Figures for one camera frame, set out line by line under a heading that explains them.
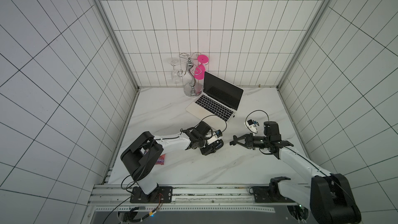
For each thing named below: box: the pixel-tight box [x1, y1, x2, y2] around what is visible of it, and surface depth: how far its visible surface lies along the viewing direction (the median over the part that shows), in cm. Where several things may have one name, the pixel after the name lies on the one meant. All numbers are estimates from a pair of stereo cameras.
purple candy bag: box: [155, 153, 166, 165], surface depth 84 cm
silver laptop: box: [185, 71, 245, 130], surface depth 109 cm
